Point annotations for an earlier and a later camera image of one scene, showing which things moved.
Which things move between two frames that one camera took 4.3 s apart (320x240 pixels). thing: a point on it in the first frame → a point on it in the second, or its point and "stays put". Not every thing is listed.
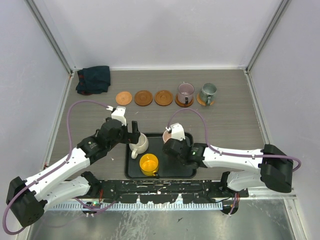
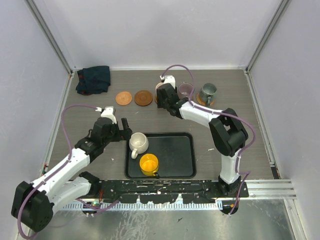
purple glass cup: x=185 y=92 stays put
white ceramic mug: x=140 y=147 stays put
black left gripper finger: x=134 y=127 → x=125 y=123
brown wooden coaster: x=143 y=98 stays put
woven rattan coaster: x=201 y=102 stays put
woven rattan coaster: x=123 y=98 stays put
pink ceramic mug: x=166 y=135 → x=159 y=84
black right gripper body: x=183 y=141 → x=161 y=104
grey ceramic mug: x=208 y=90 stays put
